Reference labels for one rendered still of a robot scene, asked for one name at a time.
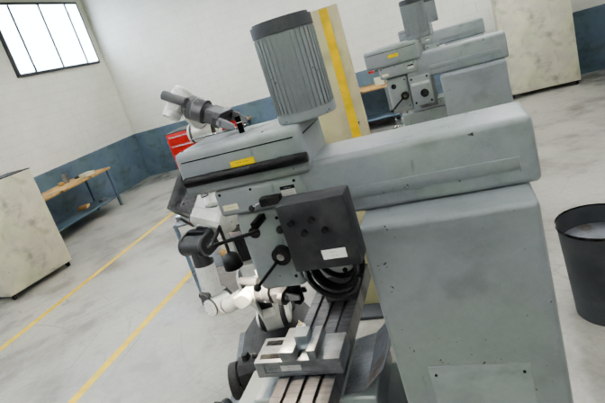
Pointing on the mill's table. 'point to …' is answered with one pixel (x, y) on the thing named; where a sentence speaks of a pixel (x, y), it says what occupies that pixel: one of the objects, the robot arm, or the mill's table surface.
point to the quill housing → (258, 244)
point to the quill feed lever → (281, 255)
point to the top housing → (250, 152)
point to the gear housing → (229, 203)
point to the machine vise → (339, 346)
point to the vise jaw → (288, 352)
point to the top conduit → (247, 169)
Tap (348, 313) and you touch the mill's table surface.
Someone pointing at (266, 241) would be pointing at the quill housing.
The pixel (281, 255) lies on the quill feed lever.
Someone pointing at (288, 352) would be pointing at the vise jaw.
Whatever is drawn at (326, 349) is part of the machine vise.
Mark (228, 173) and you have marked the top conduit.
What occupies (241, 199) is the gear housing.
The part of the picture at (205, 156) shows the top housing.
